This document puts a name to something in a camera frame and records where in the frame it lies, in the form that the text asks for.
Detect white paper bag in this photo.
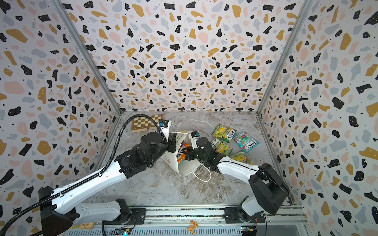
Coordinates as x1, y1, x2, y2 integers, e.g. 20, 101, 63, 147
162, 131, 212, 183

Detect green teal snack packet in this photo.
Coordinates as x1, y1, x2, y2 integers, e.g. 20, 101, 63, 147
233, 131, 259, 153

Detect orange snack packet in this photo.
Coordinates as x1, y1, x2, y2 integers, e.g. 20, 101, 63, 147
176, 142, 191, 163

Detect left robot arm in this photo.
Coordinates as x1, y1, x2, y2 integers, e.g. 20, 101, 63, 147
38, 132, 176, 236

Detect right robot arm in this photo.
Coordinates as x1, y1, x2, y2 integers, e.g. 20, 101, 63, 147
183, 138, 290, 223

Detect wooden chessboard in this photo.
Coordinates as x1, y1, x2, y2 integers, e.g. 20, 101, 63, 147
131, 117, 157, 133

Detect orange clips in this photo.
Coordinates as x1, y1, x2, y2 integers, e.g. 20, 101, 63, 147
187, 220, 198, 235

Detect right circuit board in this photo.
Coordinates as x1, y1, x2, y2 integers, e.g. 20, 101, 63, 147
241, 226, 257, 236

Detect circuit board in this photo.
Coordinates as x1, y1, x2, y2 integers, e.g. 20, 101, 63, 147
111, 227, 132, 236
241, 226, 257, 236

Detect left circuit board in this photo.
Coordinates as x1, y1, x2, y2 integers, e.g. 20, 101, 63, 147
111, 227, 132, 236

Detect wooden tag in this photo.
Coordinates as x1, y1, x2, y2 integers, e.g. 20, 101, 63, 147
78, 222, 95, 230

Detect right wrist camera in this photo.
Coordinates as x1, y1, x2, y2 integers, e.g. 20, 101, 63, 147
190, 131, 200, 149

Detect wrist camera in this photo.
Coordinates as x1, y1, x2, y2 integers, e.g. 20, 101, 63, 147
190, 131, 200, 149
159, 119, 171, 141

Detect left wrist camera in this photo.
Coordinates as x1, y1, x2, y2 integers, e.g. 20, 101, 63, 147
159, 119, 171, 141

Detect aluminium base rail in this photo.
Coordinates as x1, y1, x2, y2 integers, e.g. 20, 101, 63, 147
64, 205, 312, 236

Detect black corrugated cable conduit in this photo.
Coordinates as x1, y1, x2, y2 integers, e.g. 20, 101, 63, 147
0, 113, 167, 236

